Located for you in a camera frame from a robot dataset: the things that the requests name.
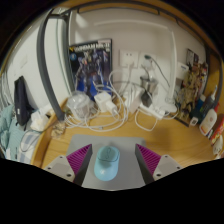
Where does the gold robot figure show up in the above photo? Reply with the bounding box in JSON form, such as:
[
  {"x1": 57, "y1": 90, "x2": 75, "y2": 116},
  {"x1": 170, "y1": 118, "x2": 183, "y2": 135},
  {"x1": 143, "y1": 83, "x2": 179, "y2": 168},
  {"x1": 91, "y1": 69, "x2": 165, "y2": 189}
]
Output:
[{"x1": 176, "y1": 63, "x2": 208, "y2": 121}]

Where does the dark green round container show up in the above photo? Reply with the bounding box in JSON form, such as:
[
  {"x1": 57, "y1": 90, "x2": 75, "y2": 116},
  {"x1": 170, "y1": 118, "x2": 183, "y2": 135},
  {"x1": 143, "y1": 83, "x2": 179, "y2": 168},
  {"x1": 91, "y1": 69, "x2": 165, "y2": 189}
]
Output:
[{"x1": 189, "y1": 108, "x2": 204, "y2": 124}]

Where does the small white desk clock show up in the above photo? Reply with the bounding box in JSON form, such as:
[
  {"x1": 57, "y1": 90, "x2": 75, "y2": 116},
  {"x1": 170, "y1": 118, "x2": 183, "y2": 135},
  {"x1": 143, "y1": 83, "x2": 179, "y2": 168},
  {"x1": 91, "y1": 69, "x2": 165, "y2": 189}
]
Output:
[{"x1": 189, "y1": 116, "x2": 200, "y2": 127}]

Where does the clear plastic container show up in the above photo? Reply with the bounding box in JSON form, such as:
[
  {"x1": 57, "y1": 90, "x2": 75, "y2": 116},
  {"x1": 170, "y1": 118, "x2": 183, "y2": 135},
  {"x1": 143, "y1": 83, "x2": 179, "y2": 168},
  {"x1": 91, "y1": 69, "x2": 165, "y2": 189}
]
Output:
[{"x1": 67, "y1": 91, "x2": 93, "y2": 120}]

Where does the white mug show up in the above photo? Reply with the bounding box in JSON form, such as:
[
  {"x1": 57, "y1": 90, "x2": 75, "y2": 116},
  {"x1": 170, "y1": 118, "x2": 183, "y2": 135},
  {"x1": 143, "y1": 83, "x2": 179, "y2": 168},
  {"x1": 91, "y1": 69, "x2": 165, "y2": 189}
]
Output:
[{"x1": 212, "y1": 134, "x2": 224, "y2": 156}]

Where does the white cable tangle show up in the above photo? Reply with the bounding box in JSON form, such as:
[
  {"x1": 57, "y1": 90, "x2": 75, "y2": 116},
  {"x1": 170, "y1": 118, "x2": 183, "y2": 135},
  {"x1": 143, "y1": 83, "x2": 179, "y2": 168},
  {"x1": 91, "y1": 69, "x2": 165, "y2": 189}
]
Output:
[{"x1": 64, "y1": 68, "x2": 161, "y2": 133}]

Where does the grey mouse pad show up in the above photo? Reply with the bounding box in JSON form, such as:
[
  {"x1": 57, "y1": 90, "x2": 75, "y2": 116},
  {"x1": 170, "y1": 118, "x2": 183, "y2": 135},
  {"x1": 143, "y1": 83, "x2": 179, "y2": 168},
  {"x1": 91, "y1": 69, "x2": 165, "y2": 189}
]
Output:
[{"x1": 65, "y1": 134, "x2": 148, "y2": 192}]

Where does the dark grey metal shelf frame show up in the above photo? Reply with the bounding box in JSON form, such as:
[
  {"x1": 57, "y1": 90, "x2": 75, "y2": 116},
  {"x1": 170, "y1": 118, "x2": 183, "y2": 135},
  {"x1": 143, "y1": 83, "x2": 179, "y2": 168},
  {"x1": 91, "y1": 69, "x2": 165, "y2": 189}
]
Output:
[{"x1": 36, "y1": 0, "x2": 224, "y2": 123}]

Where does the white power strip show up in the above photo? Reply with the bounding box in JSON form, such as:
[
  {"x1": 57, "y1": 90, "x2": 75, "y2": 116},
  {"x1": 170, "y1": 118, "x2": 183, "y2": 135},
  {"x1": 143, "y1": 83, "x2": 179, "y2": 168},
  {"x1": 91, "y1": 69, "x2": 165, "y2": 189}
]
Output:
[{"x1": 139, "y1": 103, "x2": 166, "y2": 120}]

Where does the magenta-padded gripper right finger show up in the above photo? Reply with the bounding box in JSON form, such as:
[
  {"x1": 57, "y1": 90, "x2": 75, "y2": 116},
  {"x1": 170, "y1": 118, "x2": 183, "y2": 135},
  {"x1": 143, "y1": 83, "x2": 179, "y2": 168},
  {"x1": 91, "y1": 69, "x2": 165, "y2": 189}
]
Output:
[{"x1": 134, "y1": 143, "x2": 183, "y2": 185}]

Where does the white desk lamp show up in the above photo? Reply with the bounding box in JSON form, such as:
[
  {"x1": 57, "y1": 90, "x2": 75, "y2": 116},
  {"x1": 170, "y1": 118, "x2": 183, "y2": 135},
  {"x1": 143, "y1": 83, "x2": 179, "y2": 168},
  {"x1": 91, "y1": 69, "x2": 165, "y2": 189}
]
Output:
[{"x1": 143, "y1": 54, "x2": 178, "y2": 115}]

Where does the metal cup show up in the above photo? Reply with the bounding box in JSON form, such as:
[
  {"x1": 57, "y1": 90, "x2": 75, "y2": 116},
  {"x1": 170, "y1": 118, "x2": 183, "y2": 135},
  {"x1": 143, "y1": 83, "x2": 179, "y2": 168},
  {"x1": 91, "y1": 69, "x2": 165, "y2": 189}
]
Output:
[{"x1": 139, "y1": 75, "x2": 158, "y2": 96}]

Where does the white bed rail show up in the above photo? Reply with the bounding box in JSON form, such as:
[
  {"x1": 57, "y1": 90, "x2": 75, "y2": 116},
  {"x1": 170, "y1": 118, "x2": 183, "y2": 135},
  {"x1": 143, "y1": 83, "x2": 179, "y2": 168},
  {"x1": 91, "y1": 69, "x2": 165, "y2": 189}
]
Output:
[{"x1": 0, "y1": 71, "x2": 16, "y2": 111}]

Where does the white charger block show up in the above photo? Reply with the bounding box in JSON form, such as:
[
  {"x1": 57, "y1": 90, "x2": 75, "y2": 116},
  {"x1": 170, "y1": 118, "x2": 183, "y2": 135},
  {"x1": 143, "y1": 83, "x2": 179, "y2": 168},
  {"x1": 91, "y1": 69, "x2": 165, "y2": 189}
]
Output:
[{"x1": 94, "y1": 91, "x2": 113, "y2": 109}]

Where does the plaid bedding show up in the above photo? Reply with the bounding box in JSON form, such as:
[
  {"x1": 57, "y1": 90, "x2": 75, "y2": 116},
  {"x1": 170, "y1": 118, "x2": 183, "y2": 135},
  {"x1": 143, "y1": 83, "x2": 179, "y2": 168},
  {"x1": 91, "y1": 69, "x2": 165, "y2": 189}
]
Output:
[{"x1": 16, "y1": 129, "x2": 43, "y2": 164}]

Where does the blue robot model kit box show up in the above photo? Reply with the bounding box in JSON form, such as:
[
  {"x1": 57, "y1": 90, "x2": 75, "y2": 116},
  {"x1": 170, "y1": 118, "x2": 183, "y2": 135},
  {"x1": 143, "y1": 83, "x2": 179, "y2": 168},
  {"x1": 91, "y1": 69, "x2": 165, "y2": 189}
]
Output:
[{"x1": 68, "y1": 38, "x2": 113, "y2": 101}]

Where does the black bag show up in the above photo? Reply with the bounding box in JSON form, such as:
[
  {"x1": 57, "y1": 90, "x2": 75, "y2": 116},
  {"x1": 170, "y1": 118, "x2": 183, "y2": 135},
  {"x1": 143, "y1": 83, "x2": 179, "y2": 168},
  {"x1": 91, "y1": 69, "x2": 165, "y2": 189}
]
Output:
[{"x1": 13, "y1": 75, "x2": 34, "y2": 127}]

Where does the light blue computer mouse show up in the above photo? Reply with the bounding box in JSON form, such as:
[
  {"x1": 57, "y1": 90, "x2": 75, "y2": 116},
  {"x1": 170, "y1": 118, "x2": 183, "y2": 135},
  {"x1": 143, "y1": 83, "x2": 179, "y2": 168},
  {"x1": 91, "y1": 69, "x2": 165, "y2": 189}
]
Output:
[{"x1": 93, "y1": 145, "x2": 121, "y2": 182}]

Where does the dark spray bottle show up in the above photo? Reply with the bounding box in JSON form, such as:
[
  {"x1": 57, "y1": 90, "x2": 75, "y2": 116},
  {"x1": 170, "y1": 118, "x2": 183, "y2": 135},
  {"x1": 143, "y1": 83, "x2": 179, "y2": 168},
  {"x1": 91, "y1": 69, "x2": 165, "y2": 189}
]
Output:
[{"x1": 201, "y1": 85, "x2": 218, "y2": 118}]

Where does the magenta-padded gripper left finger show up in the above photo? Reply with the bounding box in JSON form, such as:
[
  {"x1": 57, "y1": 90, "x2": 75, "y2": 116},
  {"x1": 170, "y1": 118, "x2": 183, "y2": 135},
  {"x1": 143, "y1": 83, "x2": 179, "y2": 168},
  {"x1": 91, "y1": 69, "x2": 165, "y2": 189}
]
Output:
[{"x1": 43, "y1": 143, "x2": 93, "y2": 187}]

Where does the white wall socket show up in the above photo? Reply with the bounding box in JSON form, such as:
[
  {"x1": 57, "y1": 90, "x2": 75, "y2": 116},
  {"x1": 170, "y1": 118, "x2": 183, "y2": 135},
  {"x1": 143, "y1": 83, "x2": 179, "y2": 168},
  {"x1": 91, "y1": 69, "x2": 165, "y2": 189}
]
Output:
[{"x1": 119, "y1": 49, "x2": 158, "y2": 69}]

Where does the teal blanket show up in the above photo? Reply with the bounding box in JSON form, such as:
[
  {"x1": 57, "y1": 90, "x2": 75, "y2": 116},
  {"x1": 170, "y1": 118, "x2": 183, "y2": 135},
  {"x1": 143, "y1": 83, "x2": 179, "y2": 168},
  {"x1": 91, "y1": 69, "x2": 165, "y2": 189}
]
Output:
[{"x1": 0, "y1": 104, "x2": 16, "y2": 158}]

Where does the colourful figure box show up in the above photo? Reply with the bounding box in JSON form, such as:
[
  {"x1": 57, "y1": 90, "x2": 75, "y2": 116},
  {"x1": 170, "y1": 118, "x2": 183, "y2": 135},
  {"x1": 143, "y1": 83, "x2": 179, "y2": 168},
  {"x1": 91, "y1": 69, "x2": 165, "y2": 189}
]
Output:
[{"x1": 184, "y1": 48, "x2": 210, "y2": 84}]

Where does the white lotion bottle red cap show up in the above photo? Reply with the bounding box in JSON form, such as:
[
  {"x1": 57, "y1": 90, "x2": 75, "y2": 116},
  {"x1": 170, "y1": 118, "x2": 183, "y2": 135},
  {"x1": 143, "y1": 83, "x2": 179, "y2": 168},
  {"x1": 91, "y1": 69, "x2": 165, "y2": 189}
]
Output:
[{"x1": 198, "y1": 103, "x2": 219, "y2": 137}]

